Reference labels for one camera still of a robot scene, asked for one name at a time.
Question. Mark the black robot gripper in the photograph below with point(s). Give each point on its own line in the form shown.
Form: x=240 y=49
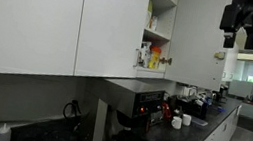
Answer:
x=244 y=12

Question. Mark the white cabinet door with lock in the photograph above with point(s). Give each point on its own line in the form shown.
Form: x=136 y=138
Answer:
x=198 y=37

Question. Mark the brass cabinet door hinge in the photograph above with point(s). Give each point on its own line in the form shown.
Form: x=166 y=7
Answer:
x=165 y=61

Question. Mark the narrow white cabinet door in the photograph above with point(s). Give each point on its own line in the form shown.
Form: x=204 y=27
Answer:
x=112 y=28

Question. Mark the wide white cabinet door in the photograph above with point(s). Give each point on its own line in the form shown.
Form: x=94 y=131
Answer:
x=26 y=18

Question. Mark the white office partition panel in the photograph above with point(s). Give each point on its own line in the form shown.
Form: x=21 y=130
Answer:
x=241 y=88

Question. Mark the yellow creamer canister orange lid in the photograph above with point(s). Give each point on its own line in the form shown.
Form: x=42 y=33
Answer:
x=154 y=57

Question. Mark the small white bottle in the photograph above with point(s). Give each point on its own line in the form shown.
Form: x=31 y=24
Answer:
x=154 y=23

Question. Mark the green yellow package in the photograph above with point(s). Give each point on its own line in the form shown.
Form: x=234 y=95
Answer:
x=149 y=15

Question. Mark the white ceramic mug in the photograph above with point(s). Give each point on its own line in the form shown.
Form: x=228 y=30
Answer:
x=187 y=120
x=176 y=123

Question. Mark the pale creamer canister blue label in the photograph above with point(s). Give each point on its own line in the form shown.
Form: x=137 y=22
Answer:
x=144 y=54

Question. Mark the red small countertop item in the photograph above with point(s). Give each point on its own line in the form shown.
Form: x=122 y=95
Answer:
x=166 y=111

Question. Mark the stainless steel coffee machine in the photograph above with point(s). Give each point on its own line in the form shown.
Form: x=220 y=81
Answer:
x=129 y=98

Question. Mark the clear squeeze bottle white cap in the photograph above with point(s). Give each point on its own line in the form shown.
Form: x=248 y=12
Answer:
x=4 y=133

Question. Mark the white wall cabinet with shelves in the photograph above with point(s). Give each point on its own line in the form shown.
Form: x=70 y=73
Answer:
x=164 y=22

